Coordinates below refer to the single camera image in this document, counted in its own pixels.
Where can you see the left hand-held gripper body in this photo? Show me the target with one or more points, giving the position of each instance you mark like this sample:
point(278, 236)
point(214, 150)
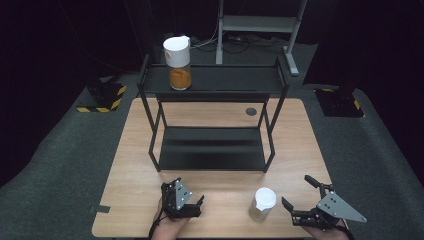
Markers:
point(181, 200)

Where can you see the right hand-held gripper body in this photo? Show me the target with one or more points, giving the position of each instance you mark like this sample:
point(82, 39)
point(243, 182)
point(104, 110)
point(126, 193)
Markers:
point(333, 208)

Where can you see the glass jar with pale contents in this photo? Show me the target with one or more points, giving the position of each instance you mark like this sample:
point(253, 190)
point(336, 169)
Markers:
point(262, 205)

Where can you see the black metal two-tier rack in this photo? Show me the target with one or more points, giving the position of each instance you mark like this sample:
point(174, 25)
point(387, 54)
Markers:
point(213, 150)

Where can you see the glass jar with orange powder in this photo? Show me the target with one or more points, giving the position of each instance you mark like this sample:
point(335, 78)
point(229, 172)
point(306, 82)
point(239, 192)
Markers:
point(178, 63)

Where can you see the person's right hand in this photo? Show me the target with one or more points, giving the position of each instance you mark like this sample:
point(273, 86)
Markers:
point(325, 233)

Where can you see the person's left hand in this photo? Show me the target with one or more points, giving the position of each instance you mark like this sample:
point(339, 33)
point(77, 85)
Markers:
point(170, 228)

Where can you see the dark floor tape piece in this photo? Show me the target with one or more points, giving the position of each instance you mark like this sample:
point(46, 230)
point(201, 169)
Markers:
point(100, 208)

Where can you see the black round table grommet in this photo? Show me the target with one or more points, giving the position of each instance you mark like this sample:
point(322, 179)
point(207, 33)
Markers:
point(251, 111)

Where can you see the grey metal stand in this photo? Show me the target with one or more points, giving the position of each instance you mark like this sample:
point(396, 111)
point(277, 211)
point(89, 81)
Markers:
point(256, 23)

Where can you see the black base plate striped tape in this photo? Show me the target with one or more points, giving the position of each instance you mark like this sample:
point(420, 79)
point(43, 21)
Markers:
point(340, 101)
point(106, 93)

